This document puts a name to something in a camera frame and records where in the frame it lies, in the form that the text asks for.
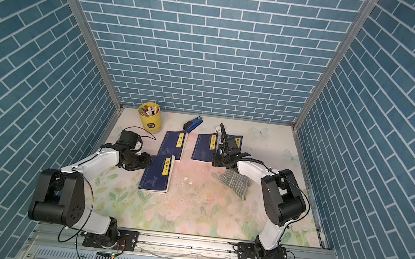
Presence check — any blue book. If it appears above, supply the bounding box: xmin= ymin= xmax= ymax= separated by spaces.
xmin=191 ymin=133 xmax=218 ymax=163
xmin=157 ymin=131 xmax=188 ymax=161
xmin=138 ymin=155 xmax=175 ymax=193
xmin=227 ymin=134 xmax=242 ymax=151

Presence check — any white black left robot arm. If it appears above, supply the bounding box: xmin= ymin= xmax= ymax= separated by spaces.
xmin=28 ymin=130 xmax=151 ymax=242

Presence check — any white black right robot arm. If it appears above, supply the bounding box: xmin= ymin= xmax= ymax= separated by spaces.
xmin=212 ymin=126 xmax=308 ymax=259

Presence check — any blue black stapler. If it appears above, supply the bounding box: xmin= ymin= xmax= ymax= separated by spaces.
xmin=183 ymin=116 xmax=203 ymax=134

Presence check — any yellow pen cup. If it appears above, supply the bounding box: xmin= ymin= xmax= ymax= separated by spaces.
xmin=138 ymin=102 xmax=162 ymax=134

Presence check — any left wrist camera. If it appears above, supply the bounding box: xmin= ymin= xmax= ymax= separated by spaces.
xmin=116 ymin=130 xmax=143 ymax=152

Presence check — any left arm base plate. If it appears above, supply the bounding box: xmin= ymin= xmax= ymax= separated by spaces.
xmin=82 ymin=229 xmax=140 ymax=252

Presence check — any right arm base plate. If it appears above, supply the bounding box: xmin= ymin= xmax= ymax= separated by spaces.
xmin=233 ymin=242 xmax=288 ymax=259

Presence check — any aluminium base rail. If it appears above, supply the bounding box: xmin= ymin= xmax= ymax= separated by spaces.
xmin=26 ymin=223 xmax=337 ymax=259

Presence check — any aluminium corner post left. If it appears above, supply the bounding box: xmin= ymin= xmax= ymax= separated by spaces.
xmin=67 ymin=0 xmax=123 ymax=112

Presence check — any aluminium corner post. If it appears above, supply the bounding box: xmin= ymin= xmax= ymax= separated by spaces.
xmin=67 ymin=0 xmax=123 ymax=112
xmin=293 ymin=0 xmax=379 ymax=131

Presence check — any aluminium corner post right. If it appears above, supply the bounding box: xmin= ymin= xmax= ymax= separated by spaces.
xmin=293 ymin=0 xmax=379 ymax=131

